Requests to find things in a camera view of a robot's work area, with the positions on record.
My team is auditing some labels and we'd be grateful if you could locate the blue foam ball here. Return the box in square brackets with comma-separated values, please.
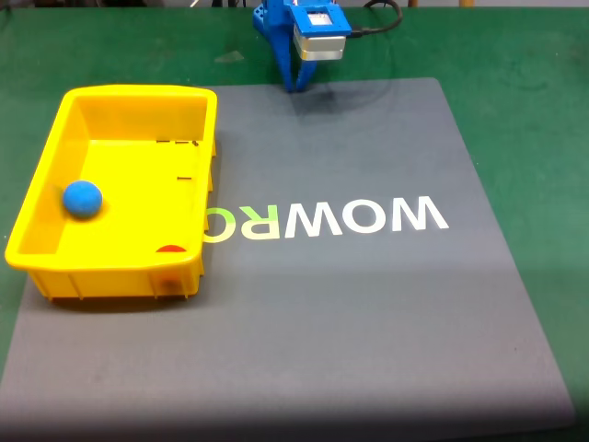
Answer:
[62, 180, 104, 219]

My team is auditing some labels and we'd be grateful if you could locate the yellow plastic bin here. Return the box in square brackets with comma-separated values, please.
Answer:
[4, 84, 219, 303]

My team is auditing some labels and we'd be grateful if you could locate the green table mat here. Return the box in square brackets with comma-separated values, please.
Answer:
[0, 6, 589, 415]

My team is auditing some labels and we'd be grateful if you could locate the grey mat with lettering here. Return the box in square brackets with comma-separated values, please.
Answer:
[0, 76, 577, 438]

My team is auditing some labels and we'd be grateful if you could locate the blue and silver camera box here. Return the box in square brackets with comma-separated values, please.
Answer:
[288, 3, 353, 63]

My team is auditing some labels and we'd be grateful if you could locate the black camera cable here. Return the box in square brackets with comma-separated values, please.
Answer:
[349, 0, 405, 39]

